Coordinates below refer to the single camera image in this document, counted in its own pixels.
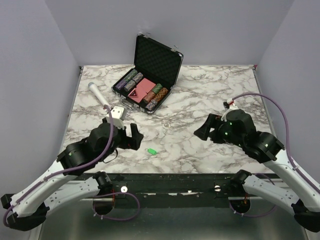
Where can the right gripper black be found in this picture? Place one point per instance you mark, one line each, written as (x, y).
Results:
(203, 132)

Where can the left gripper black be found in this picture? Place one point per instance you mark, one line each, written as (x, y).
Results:
(134, 142)

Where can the green key tag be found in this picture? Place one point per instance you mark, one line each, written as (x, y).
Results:
(151, 151)

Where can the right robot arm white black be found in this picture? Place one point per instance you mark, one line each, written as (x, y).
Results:
(236, 127)

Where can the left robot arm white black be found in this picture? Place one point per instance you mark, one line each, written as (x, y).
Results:
(29, 208)

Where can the purple poker chip row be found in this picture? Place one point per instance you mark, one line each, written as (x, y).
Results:
(122, 84)

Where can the red playing card deck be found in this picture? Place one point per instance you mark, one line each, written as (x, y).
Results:
(141, 90)

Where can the orange poker chip row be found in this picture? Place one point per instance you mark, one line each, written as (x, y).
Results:
(156, 94)

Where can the green poker chip row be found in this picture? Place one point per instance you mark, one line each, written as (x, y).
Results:
(134, 76)

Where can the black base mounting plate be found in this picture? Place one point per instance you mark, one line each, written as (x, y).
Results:
(130, 190)

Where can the black poker chip case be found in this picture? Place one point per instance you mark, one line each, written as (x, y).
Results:
(158, 63)

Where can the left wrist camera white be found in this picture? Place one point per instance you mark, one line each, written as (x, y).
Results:
(117, 114)

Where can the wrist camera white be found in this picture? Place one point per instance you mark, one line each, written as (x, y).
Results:
(117, 114)
(229, 105)

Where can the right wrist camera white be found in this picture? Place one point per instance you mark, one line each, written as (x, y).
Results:
(229, 105)

